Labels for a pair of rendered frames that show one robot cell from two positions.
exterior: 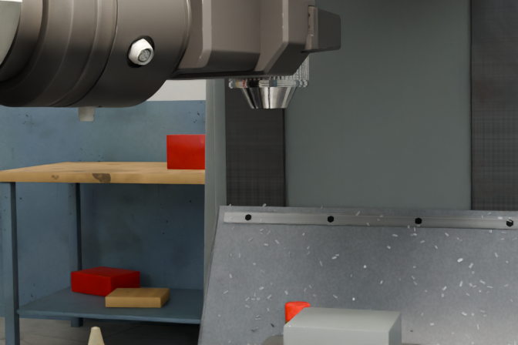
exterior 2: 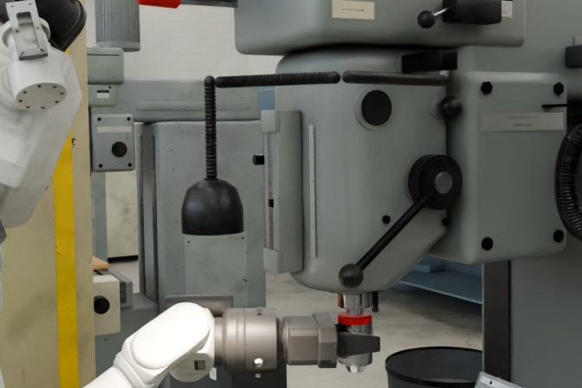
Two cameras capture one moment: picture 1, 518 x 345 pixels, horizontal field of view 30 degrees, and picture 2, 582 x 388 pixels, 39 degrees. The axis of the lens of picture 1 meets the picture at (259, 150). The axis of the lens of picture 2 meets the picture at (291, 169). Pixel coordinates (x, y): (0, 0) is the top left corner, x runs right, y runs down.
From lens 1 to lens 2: 85 cm
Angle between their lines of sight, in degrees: 45
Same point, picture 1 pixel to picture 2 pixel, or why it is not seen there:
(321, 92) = (526, 320)
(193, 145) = not seen: outside the picture
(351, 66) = (539, 309)
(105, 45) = (242, 361)
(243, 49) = (307, 358)
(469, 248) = not seen: outside the picture
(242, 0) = (307, 340)
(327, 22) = (370, 341)
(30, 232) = not seen: outside the picture
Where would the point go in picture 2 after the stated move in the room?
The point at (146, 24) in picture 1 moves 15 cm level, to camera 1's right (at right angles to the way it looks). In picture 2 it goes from (259, 353) to (344, 377)
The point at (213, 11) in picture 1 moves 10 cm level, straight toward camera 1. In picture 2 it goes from (292, 346) to (237, 363)
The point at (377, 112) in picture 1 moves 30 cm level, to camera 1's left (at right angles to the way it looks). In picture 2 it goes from (551, 339) to (400, 312)
